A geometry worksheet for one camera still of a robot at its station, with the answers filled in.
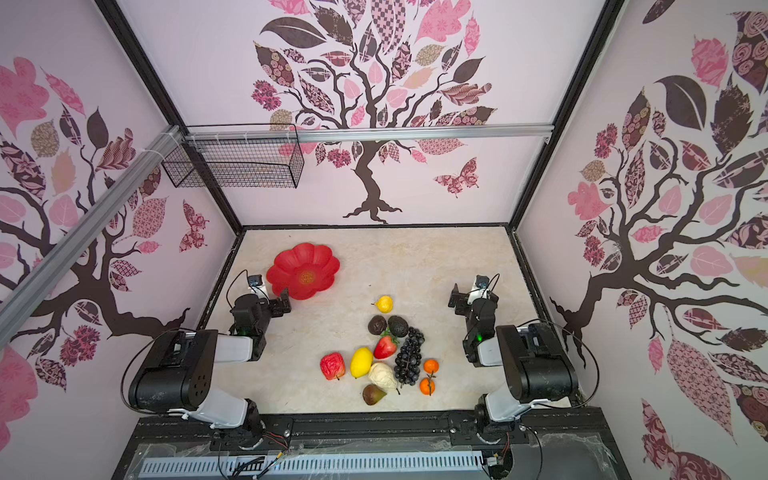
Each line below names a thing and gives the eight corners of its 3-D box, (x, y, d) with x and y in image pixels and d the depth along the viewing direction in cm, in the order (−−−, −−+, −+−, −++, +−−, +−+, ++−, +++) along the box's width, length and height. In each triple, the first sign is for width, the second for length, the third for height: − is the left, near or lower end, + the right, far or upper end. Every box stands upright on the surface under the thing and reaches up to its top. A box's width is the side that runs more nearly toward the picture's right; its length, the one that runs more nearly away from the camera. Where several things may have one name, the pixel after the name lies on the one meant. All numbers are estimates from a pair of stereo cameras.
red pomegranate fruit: (322, 381, 84) (318, 374, 79) (325, 360, 88) (321, 352, 83) (345, 381, 84) (342, 374, 79) (347, 360, 88) (344, 352, 83)
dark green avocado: (397, 340, 89) (397, 336, 87) (385, 322, 93) (385, 319, 91) (410, 331, 91) (411, 328, 89) (398, 315, 94) (399, 311, 92)
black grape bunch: (390, 384, 82) (390, 380, 80) (402, 330, 93) (403, 325, 90) (416, 390, 81) (416, 386, 78) (425, 335, 92) (426, 330, 89)
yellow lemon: (348, 376, 84) (347, 371, 80) (357, 350, 88) (356, 344, 85) (367, 381, 83) (366, 376, 79) (374, 355, 88) (374, 349, 84)
